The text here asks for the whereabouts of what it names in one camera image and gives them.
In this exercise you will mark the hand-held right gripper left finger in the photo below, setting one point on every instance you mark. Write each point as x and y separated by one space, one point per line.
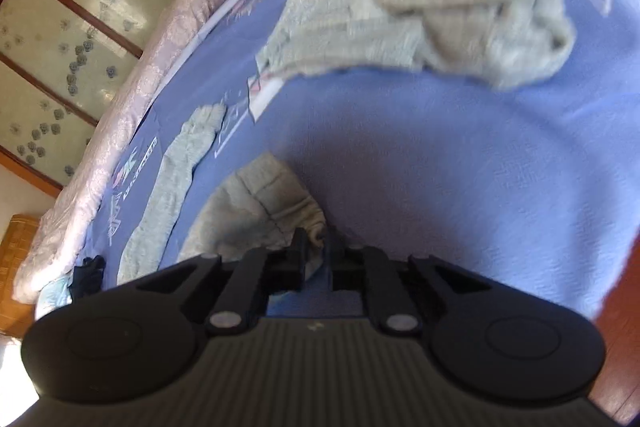
299 254

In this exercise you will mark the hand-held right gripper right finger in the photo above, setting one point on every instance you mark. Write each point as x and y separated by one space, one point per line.
334 254

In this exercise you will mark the blue printed bedsheet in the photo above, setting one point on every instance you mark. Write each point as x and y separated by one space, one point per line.
425 157

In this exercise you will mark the dark cloth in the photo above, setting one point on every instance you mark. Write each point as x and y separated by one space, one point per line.
87 279

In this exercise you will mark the light blue cloth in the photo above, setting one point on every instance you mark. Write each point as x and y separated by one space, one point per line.
52 299

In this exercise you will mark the floral sliding door panels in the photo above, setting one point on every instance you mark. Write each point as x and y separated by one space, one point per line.
65 32

